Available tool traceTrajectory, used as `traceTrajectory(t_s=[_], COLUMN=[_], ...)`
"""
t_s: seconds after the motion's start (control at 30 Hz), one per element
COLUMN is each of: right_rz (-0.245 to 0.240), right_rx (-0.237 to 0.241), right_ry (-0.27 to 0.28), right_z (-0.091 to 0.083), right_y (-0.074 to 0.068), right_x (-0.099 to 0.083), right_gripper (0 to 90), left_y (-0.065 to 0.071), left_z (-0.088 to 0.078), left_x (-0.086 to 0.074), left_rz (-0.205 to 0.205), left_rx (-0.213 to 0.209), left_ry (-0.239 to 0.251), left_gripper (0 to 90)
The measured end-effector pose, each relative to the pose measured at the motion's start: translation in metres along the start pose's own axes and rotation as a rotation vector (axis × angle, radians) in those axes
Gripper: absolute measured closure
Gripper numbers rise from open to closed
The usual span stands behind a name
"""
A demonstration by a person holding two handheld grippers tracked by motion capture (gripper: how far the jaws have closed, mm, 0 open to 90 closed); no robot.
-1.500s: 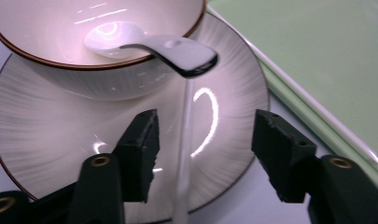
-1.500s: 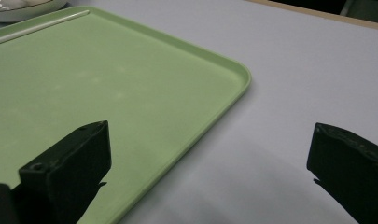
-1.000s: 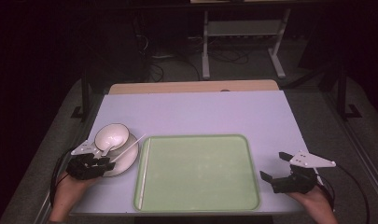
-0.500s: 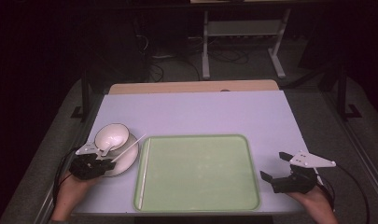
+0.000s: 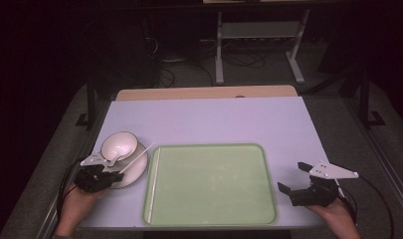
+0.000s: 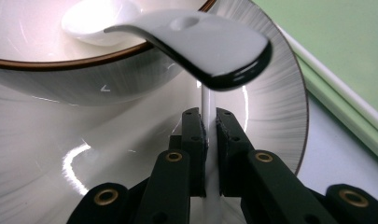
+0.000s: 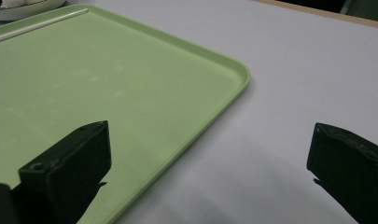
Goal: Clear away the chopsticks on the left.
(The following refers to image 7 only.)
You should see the green plastic tray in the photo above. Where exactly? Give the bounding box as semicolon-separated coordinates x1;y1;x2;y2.
0;3;251;224

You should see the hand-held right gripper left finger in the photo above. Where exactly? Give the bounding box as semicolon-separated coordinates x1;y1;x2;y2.
18;119;113;224

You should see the wooden table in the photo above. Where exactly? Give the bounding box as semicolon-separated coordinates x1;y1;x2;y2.
251;0;378;31

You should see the white ceramic plate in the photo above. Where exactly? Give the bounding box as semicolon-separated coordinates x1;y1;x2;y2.
0;0;67;22

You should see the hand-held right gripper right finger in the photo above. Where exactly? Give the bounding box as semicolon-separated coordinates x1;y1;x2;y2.
306;121;378;224

